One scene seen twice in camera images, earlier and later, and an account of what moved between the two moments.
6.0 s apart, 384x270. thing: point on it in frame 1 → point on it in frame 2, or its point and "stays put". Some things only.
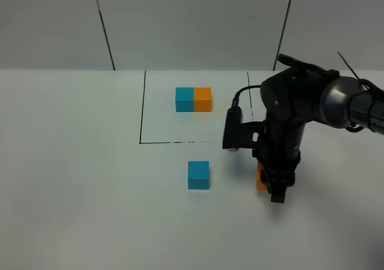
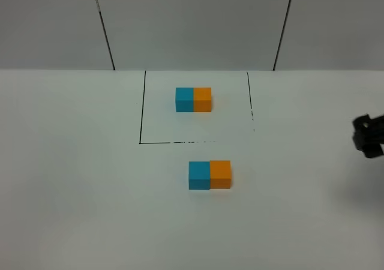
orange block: x=260 y=185 → x=220 y=174
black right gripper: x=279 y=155 → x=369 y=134
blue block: x=198 y=174 stays put
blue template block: x=184 y=99 stays put
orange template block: x=203 y=99 stays put
